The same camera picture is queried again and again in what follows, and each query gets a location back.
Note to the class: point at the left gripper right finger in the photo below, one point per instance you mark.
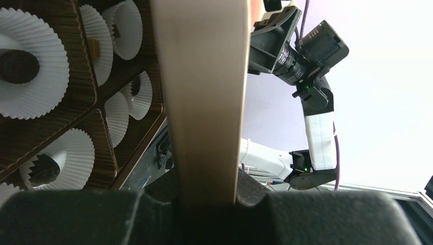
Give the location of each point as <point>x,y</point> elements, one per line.
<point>323,217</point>

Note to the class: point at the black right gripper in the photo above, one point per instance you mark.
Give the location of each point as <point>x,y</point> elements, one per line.
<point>277,48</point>

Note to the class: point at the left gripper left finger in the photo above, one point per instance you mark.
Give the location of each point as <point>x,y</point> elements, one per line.
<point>86,217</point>

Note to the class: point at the dark round chocolate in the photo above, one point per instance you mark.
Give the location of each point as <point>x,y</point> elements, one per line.
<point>18,66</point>
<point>45,170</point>

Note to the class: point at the rose gold box lid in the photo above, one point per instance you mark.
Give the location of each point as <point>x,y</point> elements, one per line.
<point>202,49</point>

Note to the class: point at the dark brown chocolate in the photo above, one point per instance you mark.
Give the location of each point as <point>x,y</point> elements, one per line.
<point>135,86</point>

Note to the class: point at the brown square chocolate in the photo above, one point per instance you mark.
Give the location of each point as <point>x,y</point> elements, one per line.
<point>94,48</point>

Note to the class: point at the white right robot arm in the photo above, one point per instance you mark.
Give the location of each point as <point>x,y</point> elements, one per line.
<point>320,163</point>

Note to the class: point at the brown chocolate box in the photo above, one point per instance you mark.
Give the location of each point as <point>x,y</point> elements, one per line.
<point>83,104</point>

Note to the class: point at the white paper cup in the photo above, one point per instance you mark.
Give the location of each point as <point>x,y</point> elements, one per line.
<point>117,117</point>
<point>140,104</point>
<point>23,31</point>
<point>75,154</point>
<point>125,26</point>
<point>95,27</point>
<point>6,191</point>

